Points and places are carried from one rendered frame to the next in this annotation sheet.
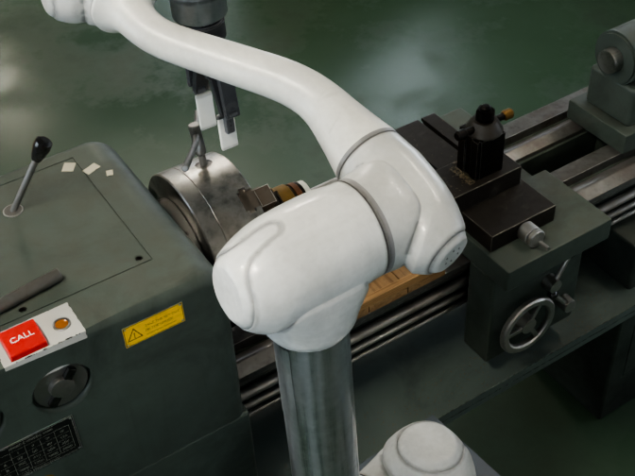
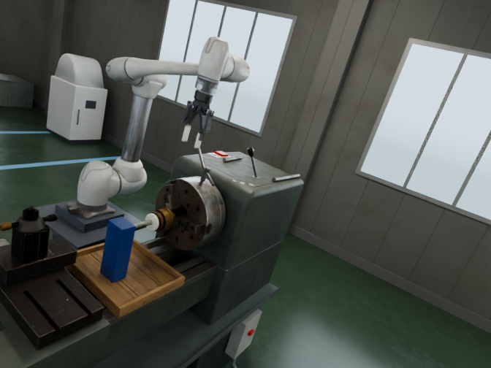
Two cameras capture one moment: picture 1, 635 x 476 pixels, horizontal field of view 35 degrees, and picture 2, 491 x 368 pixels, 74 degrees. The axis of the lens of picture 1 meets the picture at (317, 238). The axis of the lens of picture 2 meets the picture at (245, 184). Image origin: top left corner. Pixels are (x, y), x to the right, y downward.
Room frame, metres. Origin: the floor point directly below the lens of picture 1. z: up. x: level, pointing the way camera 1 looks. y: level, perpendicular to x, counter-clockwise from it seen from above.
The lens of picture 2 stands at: (2.77, -0.27, 1.71)
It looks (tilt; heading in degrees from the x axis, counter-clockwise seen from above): 18 degrees down; 151
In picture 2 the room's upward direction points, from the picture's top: 17 degrees clockwise
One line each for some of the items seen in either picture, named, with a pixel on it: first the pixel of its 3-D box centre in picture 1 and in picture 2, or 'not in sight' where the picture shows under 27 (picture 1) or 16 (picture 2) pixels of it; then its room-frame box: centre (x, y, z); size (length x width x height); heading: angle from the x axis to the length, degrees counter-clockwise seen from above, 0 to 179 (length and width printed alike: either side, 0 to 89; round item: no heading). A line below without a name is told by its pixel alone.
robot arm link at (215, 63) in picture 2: not in sight; (215, 58); (1.45, 0.18, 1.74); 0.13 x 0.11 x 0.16; 122
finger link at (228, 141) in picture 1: (227, 129); (185, 133); (1.41, 0.14, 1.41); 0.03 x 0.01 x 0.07; 121
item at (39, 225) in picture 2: (484, 124); (30, 221); (1.76, -0.37, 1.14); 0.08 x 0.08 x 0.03
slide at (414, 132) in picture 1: (460, 178); (35, 285); (1.81, -0.33, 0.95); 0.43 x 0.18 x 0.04; 31
